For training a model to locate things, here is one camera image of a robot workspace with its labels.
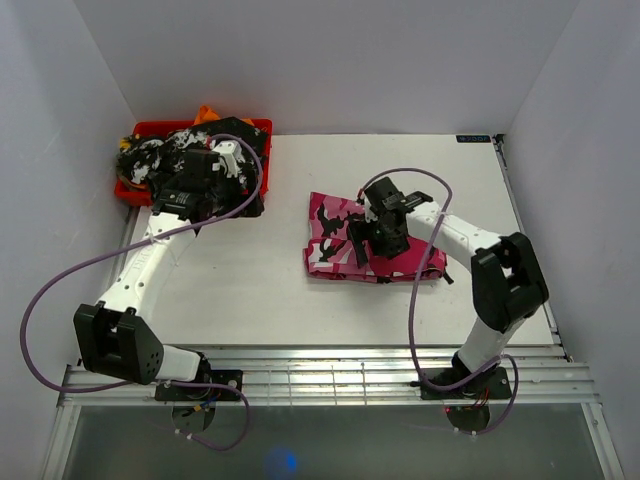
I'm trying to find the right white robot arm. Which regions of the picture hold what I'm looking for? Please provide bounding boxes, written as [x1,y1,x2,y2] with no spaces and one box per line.
[347,172,549,397]

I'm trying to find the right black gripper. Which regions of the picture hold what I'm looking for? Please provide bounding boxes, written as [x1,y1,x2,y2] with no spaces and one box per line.
[347,214,411,268]

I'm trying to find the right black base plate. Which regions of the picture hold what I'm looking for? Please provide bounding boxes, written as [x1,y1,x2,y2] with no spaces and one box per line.
[407,367,514,401]

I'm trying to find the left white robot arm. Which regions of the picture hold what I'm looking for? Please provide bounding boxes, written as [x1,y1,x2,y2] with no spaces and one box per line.
[73,139,261,400]

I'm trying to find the aluminium frame rail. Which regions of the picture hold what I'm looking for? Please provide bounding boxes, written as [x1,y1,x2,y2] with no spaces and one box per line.
[41,344,624,479]

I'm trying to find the pink camouflage trousers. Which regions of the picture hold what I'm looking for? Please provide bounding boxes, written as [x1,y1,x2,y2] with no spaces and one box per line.
[303,192,426,284]

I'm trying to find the black white camouflage trousers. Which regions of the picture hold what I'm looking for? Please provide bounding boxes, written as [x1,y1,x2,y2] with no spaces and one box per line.
[116,117,270,224]

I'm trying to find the small blue table label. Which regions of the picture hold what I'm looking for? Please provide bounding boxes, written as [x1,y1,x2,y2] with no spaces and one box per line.
[455,134,492,144]

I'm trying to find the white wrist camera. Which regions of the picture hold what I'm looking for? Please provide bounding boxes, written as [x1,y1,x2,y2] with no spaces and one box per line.
[212,140,245,179]
[356,189,378,223]

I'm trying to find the red plastic tray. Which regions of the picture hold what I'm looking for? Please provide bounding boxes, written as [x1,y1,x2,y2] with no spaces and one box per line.
[113,117,274,207]

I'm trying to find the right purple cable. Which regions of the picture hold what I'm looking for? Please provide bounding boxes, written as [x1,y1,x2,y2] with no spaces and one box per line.
[364,166,519,437]

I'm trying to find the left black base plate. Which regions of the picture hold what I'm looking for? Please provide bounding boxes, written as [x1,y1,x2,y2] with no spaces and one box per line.
[153,370,243,403]

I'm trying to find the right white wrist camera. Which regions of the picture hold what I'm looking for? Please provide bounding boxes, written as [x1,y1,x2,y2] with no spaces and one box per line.
[356,189,378,223]

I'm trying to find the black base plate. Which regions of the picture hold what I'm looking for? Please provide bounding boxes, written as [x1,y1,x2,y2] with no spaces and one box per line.
[153,370,243,403]
[407,367,514,401]

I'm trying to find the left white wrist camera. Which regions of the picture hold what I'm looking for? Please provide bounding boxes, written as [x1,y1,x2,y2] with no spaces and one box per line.
[212,140,245,179]

